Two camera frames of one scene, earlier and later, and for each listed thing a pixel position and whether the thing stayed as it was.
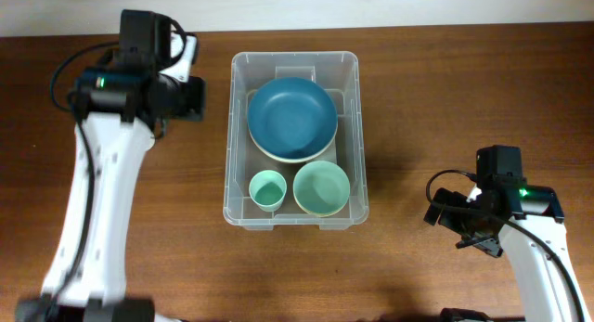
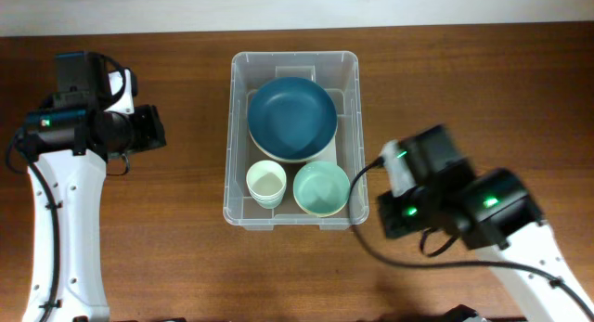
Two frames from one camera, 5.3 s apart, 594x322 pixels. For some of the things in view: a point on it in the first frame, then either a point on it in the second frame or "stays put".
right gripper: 486,244 → 395,225
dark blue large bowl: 292,118 stays put
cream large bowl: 291,161 stays put
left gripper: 195,110 → 154,131
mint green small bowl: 321,188 stays put
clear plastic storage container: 294,153 stays put
